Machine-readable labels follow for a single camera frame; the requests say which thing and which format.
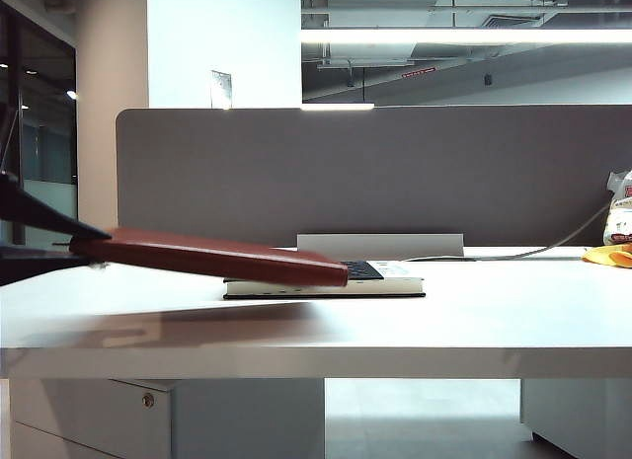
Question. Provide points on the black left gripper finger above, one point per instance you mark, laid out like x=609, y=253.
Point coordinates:
x=29, y=264
x=44, y=212

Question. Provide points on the red hardcover book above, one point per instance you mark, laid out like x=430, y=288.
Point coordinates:
x=222, y=259

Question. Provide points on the black book with white pages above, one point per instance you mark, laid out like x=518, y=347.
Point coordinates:
x=385, y=286

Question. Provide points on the white drawer cabinet with lock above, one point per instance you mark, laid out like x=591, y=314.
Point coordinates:
x=222, y=419

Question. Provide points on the short ceiling light strip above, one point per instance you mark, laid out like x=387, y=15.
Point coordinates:
x=336, y=106

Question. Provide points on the grey fabric desk divider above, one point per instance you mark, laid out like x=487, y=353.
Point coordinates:
x=370, y=173

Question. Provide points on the long ceiling light strip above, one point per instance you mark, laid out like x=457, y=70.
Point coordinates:
x=444, y=36

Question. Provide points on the yellow cloth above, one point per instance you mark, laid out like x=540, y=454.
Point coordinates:
x=605, y=255

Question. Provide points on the white plain cabinet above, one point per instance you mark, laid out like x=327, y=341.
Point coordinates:
x=577, y=414

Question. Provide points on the clear plastic snack bag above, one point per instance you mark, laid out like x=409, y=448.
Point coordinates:
x=621, y=217

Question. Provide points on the silver wall plate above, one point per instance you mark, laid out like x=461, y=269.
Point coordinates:
x=221, y=89

